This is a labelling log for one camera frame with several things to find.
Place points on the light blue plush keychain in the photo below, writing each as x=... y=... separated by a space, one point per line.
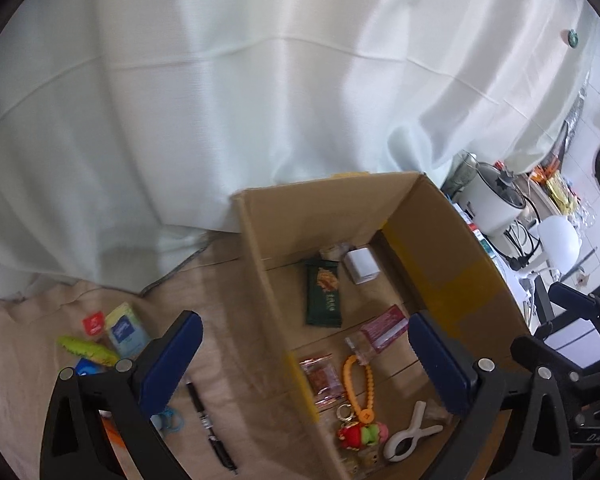
x=168 y=421

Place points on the white rice cooker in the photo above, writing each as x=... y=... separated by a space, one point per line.
x=491 y=199

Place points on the brown cardboard box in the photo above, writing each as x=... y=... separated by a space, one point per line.
x=429 y=259

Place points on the dark green snack packet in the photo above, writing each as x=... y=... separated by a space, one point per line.
x=323 y=294

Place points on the white plastic clip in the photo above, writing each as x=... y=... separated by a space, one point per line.
x=403 y=443

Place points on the small white box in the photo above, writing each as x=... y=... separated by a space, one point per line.
x=361 y=265

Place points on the small red sachet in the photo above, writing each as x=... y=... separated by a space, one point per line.
x=94 y=324

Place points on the red strawberry plush charm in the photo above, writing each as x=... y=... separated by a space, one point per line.
x=356 y=436

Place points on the black pen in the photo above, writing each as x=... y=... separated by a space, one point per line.
x=215 y=442

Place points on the yellow blue tissue pack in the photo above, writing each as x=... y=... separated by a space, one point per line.
x=126 y=332

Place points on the white chair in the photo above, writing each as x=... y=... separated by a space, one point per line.
x=559 y=244

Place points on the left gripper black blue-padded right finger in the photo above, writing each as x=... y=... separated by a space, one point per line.
x=535 y=444

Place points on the orange snack bar wrapper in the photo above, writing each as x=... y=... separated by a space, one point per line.
x=112 y=432

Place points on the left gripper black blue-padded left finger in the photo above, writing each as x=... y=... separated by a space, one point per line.
x=75 y=444

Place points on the pale green curtain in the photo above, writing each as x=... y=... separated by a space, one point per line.
x=126 y=126

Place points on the small orange-striped snack packet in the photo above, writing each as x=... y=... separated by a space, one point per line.
x=323 y=380

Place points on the maroon snack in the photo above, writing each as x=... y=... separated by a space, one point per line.
x=376 y=335

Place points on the yellow green snack stick pack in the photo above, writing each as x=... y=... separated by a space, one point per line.
x=89 y=350

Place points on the orange bead keychain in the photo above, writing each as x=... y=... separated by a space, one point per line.
x=358 y=385

